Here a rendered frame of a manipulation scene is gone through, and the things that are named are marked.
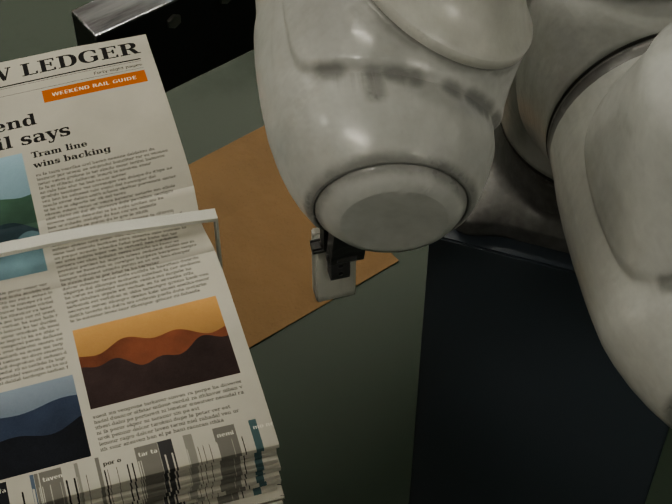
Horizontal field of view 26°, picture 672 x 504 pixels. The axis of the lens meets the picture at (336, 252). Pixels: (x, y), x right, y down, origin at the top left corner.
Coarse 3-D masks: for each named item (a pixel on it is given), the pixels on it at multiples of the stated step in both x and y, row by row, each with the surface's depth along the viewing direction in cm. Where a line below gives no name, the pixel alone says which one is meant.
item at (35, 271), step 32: (192, 192) 98; (32, 224) 97; (64, 224) 97; (96, 224) 97; (32, 256) 95; (64, 256) 95; (96, 256) 95; (128, 256) 95; (160, 256) 95; (0, 288) 93; (32, 288) 93
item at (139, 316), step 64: (192, 256) 95; (0, 320) 91; (64, 320) 91; (128, 320) 91; (192, 320) 91; (0, 384) 88; (64, 384) 88; (128, 384) 88; (192, 384) 88; (256, 384) 88; (0, 448) 85; (64, 448) 85; (128, 448) 85; (192, 448) 85; (256, 448) 85
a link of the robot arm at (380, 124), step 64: (256, 0) 75; (320, 0) 67; (384, 0) 64; (448, 0) 65; (512, 0) 66; (256, 64) 72; (320, 64) 66; (384, 64) 65; (448, 64) 65; (512, 64) 68; (320, 128) 65; (384, 128) 64; (448, 128) 65; (320, 192) 66; (384, 192) 65; (448, 192) 65
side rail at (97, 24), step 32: (96, 0) 150; (128, 0) 150; (160, 0) 150; (192, 0) 152; (224, 0) 154; (96, 32) 147; (128, 32) 149; (160, 32) 152; (192, 32) 155; (224, 32) 158; (160, 64) 155; (192, 64) 158
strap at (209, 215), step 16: (112, 224) 95; (128, 224) 95; (144, 224) 95; (160, 224) 96; (176, 224) 96; (192, 224) 96; (16, 240) 94; (32, 240) 94; (48, 240) 94; (64, 240) 94; (80, 240) 94; (0, 256) 93
